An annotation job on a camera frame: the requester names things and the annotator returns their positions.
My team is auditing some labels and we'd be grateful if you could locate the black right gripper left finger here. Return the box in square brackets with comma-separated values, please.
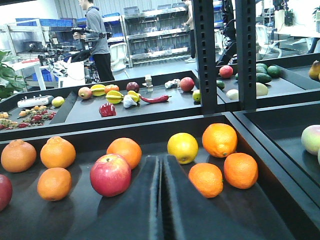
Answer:
[67, 155, 160, 240]

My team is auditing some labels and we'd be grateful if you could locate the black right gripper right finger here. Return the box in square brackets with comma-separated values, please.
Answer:
[162, 155, 294, 240]

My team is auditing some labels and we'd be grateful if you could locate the small orange lower left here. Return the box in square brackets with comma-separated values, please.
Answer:
[188, 162, 224, 199]

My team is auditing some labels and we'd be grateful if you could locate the small orange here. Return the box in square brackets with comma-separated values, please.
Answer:
[37, 167, 72, 201]
[188, 162, 224, 199]
[223, 152, 259, 190]

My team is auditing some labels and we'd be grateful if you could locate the red apple middle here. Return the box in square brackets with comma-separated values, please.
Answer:
[89, 154, 132, 197]

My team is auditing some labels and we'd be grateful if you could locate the red apple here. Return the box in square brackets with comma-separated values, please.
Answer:
[0, 174, 13, 212]
[89, 154, 132, 197]

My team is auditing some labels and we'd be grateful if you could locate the yellow orange fruit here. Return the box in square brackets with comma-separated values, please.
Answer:
[167, 132, 199, 165]

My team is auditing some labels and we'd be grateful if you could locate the large orange behind apple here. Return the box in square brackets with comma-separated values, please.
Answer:
[106, 137, 142, 170]

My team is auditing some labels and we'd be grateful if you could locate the small orange lower right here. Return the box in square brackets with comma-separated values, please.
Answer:
[223, 152, 259, 190]

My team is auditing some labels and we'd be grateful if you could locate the large orange right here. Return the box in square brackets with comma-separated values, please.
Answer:
[202, 123, 238, 158]

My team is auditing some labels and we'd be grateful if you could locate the small orange centre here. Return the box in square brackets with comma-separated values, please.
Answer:
[37, 167, 72, 201]

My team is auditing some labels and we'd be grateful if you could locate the orange with knob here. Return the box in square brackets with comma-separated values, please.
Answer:
[40, 136, 76, 168]
[0, 139, 37, 173]

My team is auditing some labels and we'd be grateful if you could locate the white garlic bulb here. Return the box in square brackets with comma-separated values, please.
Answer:
[122, 95, 138, 109]

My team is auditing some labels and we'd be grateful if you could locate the red chili pepper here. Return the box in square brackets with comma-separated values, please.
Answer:
[139, 95, 171, 104]

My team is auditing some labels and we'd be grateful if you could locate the orange with knob left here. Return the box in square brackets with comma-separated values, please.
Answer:
[0, 139, 37, 173]

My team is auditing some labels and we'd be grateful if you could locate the red apple far left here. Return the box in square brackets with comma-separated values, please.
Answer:
[0, 174, 13, 212]

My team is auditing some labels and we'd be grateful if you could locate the pink peach back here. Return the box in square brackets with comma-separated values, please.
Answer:
[301, 124, 320, 156]

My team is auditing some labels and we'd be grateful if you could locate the person in grey sweater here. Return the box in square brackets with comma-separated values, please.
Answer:
[73, 0, 115, 82]

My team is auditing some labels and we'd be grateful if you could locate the green potted plant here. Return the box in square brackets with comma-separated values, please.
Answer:
[0, 49, 26, 100]

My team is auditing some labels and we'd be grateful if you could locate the black upright shelf post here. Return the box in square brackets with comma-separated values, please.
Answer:
[191, 0, 257, 114]

